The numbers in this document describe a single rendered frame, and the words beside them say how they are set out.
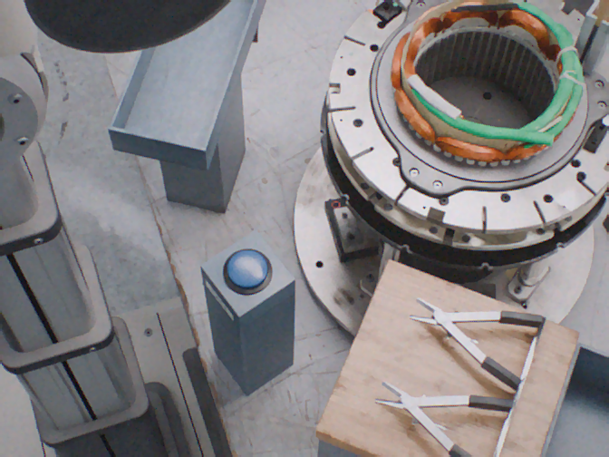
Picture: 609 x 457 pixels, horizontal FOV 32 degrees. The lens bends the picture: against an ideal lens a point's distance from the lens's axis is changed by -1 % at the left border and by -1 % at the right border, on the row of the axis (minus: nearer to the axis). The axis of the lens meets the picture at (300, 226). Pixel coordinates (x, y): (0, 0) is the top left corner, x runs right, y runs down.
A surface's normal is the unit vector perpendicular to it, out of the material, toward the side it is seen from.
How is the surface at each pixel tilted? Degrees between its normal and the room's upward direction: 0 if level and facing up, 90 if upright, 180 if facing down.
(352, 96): 0
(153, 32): 90
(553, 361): 0
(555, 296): 0
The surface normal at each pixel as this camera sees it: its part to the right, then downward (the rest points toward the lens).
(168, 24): 0.33, 0.84
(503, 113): 0.01, -0.45
